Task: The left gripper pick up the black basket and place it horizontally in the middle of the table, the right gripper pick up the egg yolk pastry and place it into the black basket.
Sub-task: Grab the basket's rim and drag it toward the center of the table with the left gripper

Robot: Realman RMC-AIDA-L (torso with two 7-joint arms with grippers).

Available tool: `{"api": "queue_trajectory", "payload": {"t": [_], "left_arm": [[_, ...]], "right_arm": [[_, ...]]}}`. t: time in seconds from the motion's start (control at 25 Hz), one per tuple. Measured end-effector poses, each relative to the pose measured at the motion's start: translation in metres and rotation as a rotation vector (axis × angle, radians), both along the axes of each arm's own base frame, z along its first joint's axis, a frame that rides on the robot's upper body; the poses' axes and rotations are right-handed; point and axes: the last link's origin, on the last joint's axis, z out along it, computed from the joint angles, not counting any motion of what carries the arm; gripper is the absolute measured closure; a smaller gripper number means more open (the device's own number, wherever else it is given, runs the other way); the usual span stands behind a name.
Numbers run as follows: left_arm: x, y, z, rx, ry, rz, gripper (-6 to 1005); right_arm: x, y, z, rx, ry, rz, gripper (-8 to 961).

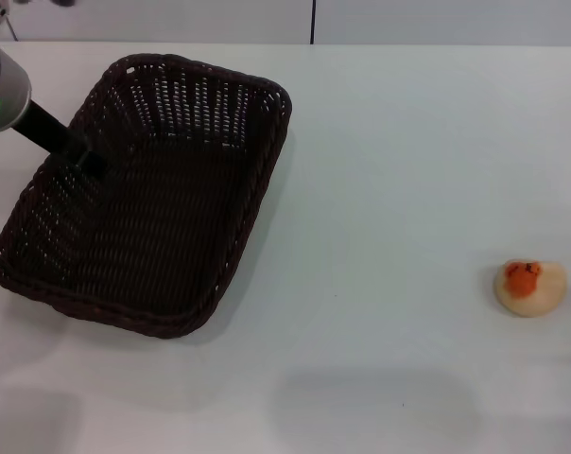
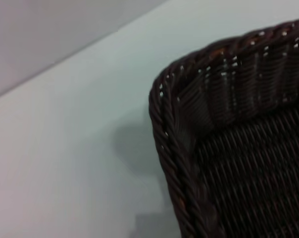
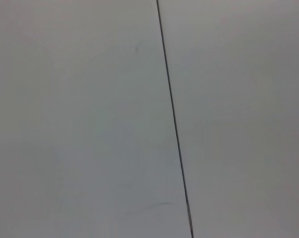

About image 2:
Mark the black woven rectangular basket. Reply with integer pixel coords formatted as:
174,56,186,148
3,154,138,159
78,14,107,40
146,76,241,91
149,16,299,238

